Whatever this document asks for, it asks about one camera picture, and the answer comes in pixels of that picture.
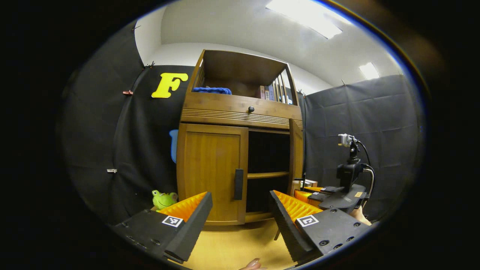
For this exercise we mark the black backdrop cloth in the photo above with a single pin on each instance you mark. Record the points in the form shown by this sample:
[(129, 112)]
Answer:
[(375, 120)]

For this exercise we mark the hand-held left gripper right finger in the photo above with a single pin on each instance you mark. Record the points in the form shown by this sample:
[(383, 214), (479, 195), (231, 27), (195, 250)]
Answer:
[(287, 228)]

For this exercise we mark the wooden cabinet shelf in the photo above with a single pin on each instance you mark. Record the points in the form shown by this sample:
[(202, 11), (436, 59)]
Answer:
[(268, 174)]

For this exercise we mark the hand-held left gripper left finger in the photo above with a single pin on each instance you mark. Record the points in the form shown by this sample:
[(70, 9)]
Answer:
[(193, 225)]

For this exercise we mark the wooden cabinet drawer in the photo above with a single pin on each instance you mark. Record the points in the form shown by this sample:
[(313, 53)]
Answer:
[(217, 105)]

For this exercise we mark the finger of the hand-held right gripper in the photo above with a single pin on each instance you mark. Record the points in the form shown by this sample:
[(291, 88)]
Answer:
[(332, 189), (318, 196)]

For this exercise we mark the wooden shoe cabinet door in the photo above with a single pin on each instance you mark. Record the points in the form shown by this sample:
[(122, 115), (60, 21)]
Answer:
[(210, 168), (296, 157)]

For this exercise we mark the small ceiling light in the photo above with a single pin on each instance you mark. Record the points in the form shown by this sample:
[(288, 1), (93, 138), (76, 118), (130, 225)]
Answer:
[(369, 70)]

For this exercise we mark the small cardboard box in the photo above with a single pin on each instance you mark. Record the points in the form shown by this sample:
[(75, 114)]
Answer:
[(309, 183)]

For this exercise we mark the large ceiling light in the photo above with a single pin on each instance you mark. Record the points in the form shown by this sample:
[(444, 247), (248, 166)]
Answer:
[(311, 17)]

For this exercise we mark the green frog plush toy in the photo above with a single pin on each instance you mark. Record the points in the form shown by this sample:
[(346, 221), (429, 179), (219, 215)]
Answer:
[(164, 200)]

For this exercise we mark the wooden double-door shoe cabinet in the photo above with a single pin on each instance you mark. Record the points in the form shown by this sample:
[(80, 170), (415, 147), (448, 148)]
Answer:
[(240, 63)]

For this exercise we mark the blue cloth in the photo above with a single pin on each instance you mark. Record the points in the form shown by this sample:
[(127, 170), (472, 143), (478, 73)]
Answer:
[(212, 90)]

